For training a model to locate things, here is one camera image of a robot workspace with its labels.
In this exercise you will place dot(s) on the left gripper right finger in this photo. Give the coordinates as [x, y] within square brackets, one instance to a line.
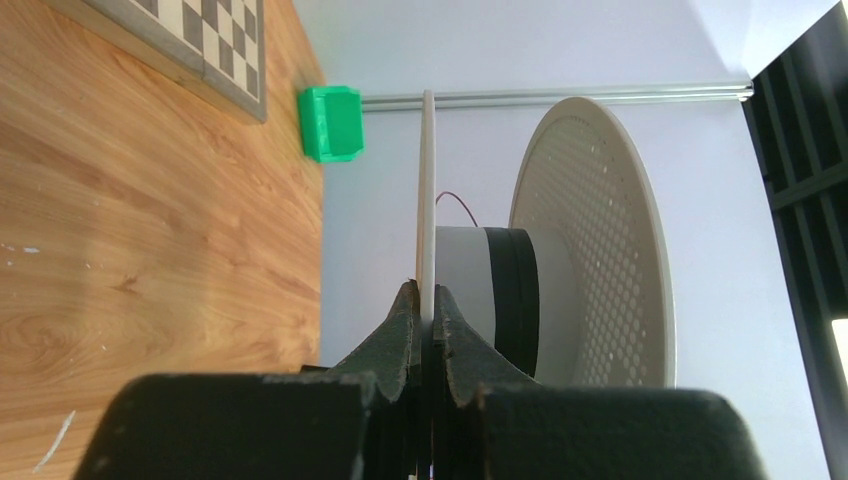
[492, 421]

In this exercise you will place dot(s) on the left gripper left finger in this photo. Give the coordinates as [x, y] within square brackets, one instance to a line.
[355, 420]

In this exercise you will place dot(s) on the grey cable spool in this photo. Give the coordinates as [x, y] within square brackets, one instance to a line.
[575, 289]

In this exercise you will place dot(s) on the green plastic bin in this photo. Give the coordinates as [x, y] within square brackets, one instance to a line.
[332, 124]

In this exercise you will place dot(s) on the wooden chessboard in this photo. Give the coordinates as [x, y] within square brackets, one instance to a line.
[213, 48]

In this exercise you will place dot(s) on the aluminium frame post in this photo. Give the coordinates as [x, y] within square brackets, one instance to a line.
[631, 94]

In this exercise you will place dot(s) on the black window frame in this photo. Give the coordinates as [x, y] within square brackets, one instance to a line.
[797, 119]

